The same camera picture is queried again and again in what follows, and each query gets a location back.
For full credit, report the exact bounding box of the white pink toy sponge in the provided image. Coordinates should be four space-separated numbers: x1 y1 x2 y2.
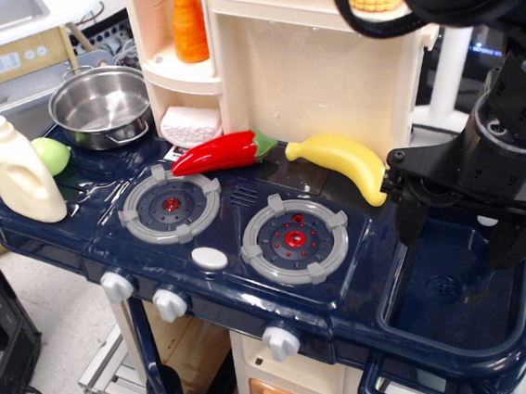
160 106 223 148

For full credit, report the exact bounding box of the aluminium frame cart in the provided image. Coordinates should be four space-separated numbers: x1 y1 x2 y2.
79 324 146 394

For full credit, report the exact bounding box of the cream plastic detergent bottle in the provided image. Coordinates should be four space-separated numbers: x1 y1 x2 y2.
0 115 68 223

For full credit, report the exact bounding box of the grey oval stove button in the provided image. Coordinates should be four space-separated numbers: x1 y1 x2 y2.
190 247 228 271

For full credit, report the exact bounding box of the left grey stove burner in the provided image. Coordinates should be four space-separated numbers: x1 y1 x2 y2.
118 165 222 245

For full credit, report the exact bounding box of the orange plastic carrot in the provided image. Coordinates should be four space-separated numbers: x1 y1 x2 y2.
172 0 210 63

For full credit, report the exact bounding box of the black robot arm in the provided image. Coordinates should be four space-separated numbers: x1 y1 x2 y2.
335 0 526 270

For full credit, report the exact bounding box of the yellow plastic banana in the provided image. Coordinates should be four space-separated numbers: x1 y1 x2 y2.
285 133 387 207

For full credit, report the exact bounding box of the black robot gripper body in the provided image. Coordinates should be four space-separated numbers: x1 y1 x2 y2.
380 48 526 219

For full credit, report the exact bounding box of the right grey stove burner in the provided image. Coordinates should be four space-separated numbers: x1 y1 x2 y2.
240 194 350 286

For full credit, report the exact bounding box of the green plastic lime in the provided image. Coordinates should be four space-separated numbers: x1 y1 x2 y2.
32 137 71 176

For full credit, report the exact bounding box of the navy toy kitchen counter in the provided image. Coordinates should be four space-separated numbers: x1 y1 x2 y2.
0 133 526 394

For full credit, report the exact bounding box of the stainless steel pot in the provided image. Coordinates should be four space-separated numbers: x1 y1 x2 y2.
48 65 153 151

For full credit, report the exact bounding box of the red plastic chili pepper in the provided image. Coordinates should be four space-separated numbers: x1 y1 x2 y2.
171 130 278 176

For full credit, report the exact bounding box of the cream toy kitchen shelf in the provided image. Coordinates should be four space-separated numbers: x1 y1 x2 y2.
125 0 437 157

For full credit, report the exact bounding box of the middle white stove knob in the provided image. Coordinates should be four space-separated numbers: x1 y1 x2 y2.
152 289 188 324

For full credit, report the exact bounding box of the white stove knob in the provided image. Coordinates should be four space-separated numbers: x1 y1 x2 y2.
262 326 301 362
99 272 135 304
152 289 188 324

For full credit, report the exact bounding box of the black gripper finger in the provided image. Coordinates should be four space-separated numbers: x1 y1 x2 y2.
484 212 526 271
395 180 430 246

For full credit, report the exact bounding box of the wooden toy appliance cabinet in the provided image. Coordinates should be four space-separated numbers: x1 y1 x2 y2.
0 0 130 247

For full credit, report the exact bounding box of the right white stove knob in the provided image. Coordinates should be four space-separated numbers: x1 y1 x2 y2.
262 326 301 362

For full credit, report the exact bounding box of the grey stove burner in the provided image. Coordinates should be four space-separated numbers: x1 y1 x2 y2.
240 194 350 286
118 165 222 245

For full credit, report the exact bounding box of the navy toy sink basin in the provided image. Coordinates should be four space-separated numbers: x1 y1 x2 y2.
378 209 526 369

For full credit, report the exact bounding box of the left white stove knob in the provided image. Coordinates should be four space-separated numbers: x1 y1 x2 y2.
99 272 135 304

